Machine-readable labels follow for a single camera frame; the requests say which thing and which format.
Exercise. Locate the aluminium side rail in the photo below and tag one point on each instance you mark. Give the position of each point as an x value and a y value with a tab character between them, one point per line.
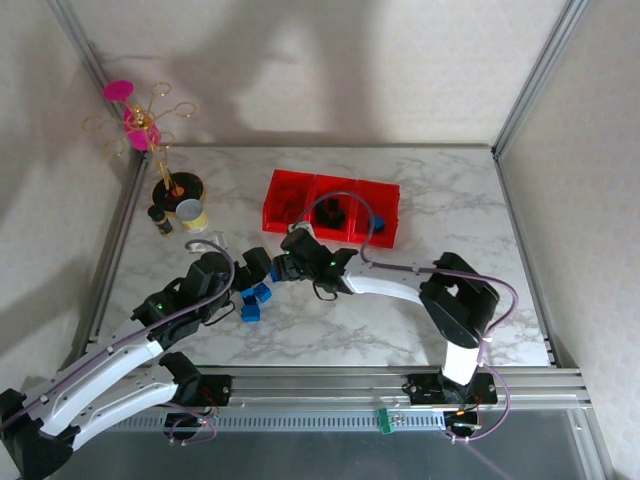
515	215
112	250

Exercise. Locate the aluminium frame rail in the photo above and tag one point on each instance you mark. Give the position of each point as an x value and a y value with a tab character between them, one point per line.
325	386

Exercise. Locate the aluminium frame post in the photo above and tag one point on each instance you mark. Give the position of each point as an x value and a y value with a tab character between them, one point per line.
540	65
85	55

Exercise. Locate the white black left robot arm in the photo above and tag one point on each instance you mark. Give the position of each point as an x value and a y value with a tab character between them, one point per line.
100	365

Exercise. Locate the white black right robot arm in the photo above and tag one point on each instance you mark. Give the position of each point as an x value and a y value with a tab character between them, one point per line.
455	300

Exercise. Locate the small pink disc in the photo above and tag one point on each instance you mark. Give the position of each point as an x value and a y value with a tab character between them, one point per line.
119	91

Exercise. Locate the green terminal block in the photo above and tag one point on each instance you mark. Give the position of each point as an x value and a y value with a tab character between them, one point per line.
386	421

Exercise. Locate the cream jar silver lid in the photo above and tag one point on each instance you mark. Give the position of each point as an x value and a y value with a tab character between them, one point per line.
192	215

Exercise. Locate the small dark bottle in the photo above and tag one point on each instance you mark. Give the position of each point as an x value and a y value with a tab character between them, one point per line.
161	221

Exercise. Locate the clear plastic piece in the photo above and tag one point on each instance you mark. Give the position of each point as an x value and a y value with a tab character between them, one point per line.
220	240

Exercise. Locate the large pink disc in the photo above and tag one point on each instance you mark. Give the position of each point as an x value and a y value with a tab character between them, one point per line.
142	135

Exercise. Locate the blue lego brick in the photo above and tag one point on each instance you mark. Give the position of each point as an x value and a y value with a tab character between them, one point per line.
251	313
248	296
274	274
379	225
263	292

